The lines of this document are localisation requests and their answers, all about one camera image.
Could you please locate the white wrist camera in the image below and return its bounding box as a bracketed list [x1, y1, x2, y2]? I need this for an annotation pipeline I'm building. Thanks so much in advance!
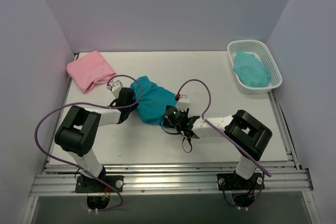
[107, 80, 123, 99]
[175, 94, 190, 112]

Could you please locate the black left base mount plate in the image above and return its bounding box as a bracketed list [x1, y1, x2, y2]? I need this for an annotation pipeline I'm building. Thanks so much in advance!
[75, 175, 124, 194]

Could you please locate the teal t shirt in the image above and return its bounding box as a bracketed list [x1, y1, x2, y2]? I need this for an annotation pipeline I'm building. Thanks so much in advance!
[136, 76, 177, 125]

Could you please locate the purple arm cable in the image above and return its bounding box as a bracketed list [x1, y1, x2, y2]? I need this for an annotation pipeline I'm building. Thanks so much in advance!
[177, 79, 272, 177]
[35, 74, 144, 211]

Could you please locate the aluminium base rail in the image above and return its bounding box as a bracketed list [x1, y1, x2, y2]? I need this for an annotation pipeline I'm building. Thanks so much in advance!
[30, 161, 313, 197]

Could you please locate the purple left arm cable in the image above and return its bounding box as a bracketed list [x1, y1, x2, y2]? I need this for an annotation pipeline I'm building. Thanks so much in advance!
[35, 74, 144, 211]

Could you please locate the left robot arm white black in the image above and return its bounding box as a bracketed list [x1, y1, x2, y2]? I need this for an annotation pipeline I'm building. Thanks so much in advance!
[55, 88, 138, 192]

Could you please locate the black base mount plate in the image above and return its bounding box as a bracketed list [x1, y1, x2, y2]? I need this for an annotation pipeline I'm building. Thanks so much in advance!
[217, 172, 265, 191]
[75, 175, 124, 194]

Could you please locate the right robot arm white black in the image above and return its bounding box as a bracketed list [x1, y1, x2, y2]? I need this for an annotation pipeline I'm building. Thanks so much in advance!
[163, 106, 272, 189]

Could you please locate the black right arm cable loop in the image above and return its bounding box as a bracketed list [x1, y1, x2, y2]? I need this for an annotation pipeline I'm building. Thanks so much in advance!
[160, 124, 194, 154]

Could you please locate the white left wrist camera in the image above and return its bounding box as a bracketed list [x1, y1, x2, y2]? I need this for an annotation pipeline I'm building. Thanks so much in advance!
[107, 80, 123, 99]

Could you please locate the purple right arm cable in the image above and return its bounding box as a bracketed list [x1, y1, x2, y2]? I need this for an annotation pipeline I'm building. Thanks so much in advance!
[177, 79, 272, 177]

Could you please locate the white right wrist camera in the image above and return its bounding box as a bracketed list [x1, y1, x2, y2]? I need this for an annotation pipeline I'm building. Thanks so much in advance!
[175, 94, 190, 112]

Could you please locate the folded pink t shirt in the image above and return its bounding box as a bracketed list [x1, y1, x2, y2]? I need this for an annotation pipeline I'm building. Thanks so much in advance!
[66, 51, 116, 94]

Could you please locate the light green t shirt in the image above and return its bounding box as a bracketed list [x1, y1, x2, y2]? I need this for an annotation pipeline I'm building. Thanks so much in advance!
[233, 51, 270, 88]

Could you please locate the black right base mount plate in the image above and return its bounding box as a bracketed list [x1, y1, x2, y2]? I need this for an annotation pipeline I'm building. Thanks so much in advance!
[217, 172, 265, 191]

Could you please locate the white plastic basket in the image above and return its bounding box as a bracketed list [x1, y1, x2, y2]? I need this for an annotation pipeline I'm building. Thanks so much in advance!
[227, 40, 282, 94]

